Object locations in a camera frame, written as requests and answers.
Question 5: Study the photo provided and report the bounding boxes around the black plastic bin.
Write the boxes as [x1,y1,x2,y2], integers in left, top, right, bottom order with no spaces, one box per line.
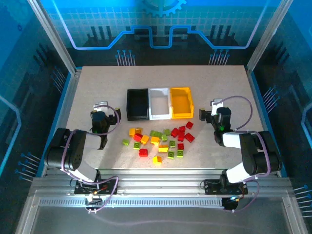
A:
[126,88,150,122]

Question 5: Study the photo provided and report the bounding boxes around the yellow plastic bin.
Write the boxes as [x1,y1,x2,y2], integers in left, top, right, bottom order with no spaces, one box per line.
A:
[169,86,195,119]

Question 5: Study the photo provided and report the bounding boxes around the white plastic bin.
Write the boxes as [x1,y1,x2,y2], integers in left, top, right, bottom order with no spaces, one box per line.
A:
[148,87,172,121]

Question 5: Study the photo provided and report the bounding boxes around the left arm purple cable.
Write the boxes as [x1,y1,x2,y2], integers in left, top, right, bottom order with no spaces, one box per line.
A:
[60,105,121,182]

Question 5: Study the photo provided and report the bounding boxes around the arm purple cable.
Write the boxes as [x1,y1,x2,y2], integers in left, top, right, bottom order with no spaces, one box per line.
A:
[60,105,121,182]
[219,96,272,182]

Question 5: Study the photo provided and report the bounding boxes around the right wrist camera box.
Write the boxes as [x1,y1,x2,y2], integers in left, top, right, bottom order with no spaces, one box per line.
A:
[211,98,224,110]

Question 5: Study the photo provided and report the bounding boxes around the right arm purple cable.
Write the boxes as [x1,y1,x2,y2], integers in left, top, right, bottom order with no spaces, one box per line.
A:
[219,96,272,182]

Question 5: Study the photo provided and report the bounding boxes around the aluminium table side rail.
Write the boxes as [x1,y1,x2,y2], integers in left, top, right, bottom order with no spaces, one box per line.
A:
[40,68,83,177]
[245,67,288,177]

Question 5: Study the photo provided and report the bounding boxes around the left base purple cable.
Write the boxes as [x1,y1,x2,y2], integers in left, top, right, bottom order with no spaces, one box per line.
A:
[84,175,120,215]

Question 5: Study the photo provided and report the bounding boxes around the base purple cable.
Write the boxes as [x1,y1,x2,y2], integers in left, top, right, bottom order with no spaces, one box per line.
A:
[229,179,260,213]
[84,175,120,215]

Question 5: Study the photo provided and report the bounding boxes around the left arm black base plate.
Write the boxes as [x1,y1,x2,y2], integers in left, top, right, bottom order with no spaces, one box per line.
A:
[74,178,118,195]

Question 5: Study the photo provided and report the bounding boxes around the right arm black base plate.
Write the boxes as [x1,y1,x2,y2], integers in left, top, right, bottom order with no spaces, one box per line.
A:
[203,179,249,195]

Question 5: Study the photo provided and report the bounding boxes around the aluminium frame beam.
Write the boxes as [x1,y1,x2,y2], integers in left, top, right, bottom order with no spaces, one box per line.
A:
[31,168,293,195]

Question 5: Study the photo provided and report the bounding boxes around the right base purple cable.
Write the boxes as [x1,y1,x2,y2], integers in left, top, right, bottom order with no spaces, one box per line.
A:
[229,179,260,213]

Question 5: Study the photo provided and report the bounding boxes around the slotted grey cable duct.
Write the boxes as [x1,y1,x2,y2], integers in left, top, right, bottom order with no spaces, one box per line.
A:
[39,198,225,207]

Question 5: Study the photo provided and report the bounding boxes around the aluminium frame post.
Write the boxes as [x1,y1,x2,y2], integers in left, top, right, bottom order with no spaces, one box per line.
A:
[26,0,82,75]
[245,0,294,74]

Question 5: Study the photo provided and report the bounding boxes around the long thin purple cable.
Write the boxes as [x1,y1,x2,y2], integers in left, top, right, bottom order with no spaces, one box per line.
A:
[94,212,242,229]

